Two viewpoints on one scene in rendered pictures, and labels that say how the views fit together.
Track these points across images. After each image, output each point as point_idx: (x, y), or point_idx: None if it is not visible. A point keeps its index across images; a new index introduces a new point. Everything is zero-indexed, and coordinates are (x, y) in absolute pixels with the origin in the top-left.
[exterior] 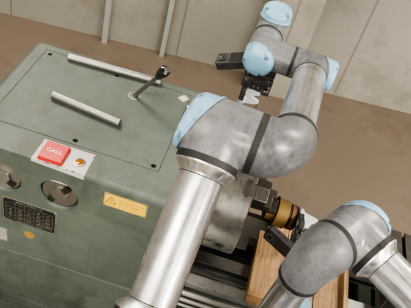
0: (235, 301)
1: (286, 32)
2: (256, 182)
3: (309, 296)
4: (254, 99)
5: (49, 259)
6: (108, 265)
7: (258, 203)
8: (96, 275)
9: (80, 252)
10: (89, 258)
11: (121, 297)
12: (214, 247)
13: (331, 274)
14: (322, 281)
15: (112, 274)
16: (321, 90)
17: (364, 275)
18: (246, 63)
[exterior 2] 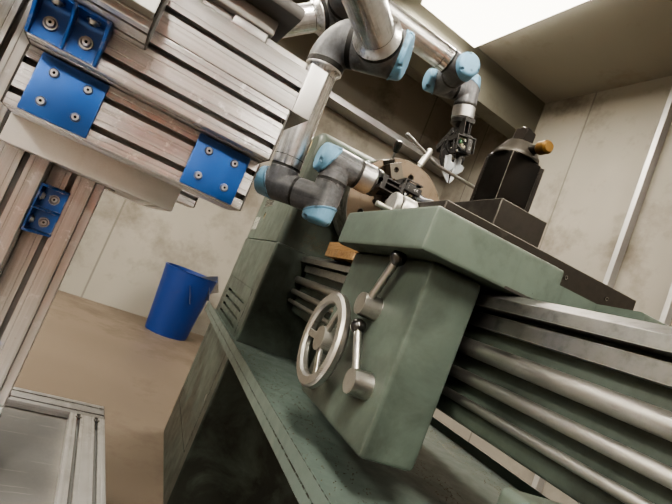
0: (323, 275)
1: (471, 86)
2: (395, 157)
3: (312, 57)
4: (451, 163)
5: (259, 234)
6: (275, 219)
7: (388, 173)
8: (266, 236)
9: (272, 214)
10: (272, 218)
11: (263, 255)
12: (339, 212)
13: (330, 29)
14: (323, 35)
15: (272, 228)
16: (431, 31)
17: (355, 36)
18: (422, 82)
